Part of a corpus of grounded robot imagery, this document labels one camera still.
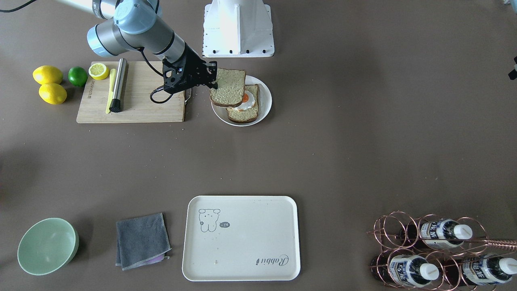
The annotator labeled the tea bottle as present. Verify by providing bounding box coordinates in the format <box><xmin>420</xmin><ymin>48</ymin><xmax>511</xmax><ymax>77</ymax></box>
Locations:
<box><xmin>370</xmin><ymin>254</ymin><xmax>440</xmax><ymax>288</ymax></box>
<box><xmin>396</xmin><ymin>219</ymin><xmax>473</xmax><ymax>251</ymax></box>
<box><xmin>443</xmin><ymin>254</ymin><xmax>517</xmax><ymax>286</ymax></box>

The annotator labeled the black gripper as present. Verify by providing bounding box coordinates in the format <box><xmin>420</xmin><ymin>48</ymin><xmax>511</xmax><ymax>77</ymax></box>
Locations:
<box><xmin>162</xmin><ymin>48</ymin><xmax>218</xmax><ymax>94</ymax></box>

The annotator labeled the yellow lemon upper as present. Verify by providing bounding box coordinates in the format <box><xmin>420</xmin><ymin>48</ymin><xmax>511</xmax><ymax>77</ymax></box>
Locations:
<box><xmin>32</xmin><ymin>65</ymin><xmax>63</xmax><ymax>85</ymax></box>

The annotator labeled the green lime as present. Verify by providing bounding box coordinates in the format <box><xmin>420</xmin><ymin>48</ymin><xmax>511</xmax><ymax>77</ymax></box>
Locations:
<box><xmin>68</xmin><ymin>66</ymin><xmax>89</xmax><ymax>87</ymax></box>

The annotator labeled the yellow lemon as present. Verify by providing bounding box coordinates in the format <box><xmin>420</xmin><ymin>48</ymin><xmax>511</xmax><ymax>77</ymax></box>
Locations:
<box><xmin>38</xmin><ymin>83</ymin><xmax>67</xmax><ymax>105</ymax></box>
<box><xmin>32</xmin><ymin>65</ymin><xmax>63</xmax><ymax>85</ymax></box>

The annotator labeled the bread slice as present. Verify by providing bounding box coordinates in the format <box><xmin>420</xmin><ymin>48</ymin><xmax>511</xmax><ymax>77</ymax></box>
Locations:
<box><xmin>226</xmin><ymin>84</ymin><xmax>260</xmax><ymax>124</ymax></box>
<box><xmin>209</xmin><ymin>68</ymin><xmax>247</xmax><ymax>108</ymax></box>

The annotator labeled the fried egg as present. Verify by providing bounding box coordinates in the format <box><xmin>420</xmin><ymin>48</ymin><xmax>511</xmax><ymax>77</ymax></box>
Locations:
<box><xmin>233</xmin><ymin>90</ymin><xmax>256</xmax><ymax>111</ymax></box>

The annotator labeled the bread slice under egg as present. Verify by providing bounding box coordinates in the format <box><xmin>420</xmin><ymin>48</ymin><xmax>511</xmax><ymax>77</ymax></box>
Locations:
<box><xmin>226</xmin><ymin>84</ymin><xmax>260</xmax><ymax>124</ymax></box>

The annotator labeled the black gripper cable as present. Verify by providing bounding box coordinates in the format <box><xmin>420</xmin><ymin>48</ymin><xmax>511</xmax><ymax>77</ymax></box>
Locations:
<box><xmin>137</xmin><ymin>48</ymin><xmax>178</xmax><ymax>104</ymax></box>

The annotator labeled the yellow lemon lower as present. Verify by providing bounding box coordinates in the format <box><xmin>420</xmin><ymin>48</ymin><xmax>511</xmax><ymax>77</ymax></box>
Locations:
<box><xmin>38</xmin><ymin>83</ymin><xmax>67</xmax><ymax>105</ymax></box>

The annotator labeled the wooden cutting board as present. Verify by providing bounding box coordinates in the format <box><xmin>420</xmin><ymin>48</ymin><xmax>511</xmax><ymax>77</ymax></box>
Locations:
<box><xmin>76</xmin><ymin>61</ymin><xmax>186</xmax><ymax>124</ymax></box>

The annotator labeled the grey folded cloth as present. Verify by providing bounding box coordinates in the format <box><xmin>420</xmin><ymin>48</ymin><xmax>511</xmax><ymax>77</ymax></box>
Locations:
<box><xmin>115</xmin><ymin>213</ymin><xmax>172</xmax><ymax>270</ymax></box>

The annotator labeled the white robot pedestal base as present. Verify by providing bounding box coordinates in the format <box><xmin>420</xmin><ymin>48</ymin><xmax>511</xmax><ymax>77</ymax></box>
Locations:
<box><xmin>202</xmin><ymin>0</ymin><xmax>275</xmax><ymax>58</ymax></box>

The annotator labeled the steel muddler black tip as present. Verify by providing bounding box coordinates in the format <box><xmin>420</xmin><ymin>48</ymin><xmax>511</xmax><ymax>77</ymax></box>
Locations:
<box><xmin>108</xmin><ymin>58</ymin><xmax>128</xmax><ymax>113</ymax></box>

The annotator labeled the tea bottle upper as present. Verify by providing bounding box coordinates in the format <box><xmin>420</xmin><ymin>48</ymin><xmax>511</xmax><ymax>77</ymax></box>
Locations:
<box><xmin>396</xmin><ymin>219</ymin><xmax>473</xmax><ymax>251</ymax></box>

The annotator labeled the green ceramic bowl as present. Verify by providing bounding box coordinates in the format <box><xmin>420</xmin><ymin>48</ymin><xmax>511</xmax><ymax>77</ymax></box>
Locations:
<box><xmin>18</xmin><ymin>217</ymin><xmax>79</xmax><ymax>276</ymax></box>

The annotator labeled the white round plate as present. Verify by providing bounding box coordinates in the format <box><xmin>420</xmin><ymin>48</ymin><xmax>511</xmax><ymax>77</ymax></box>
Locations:
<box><xmin>212</xmin><ymin>75</ymin><xmax>273</xmax><ymax>127</ymax></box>

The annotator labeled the copper wire bottle rack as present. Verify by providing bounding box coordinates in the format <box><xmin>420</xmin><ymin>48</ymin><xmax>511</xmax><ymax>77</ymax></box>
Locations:
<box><xmin>370</xmin><ymin>211</ymin><xmax>516</xmax><ymax>291</ymax></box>

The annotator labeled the yellow plastic knife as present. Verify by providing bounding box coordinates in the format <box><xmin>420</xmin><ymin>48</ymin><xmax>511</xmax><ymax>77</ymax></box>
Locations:
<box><xmin>105</xmin><ymin>69</ymin><xmax>117</xmax><ymax>114</ymax></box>

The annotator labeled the half cut lemon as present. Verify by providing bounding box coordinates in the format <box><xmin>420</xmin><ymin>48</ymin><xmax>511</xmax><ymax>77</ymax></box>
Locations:
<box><xmin>88</xmin><ymin>63</ymin><xmax>110</xmax><ymax>80</ymax></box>

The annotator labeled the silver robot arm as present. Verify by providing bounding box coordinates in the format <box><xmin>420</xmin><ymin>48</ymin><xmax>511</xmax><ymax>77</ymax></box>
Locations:
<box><xmin>63</xmin><ymin>0</ymin><xmax>218</xmax><ymax>94</ymax></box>

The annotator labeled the cream rabbit tray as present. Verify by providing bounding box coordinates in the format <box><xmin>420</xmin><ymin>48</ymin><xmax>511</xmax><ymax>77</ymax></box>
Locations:
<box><xmin>182</xmin><ymin>195</ymin><xmax>301</xmax><ymax>282</ymax></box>

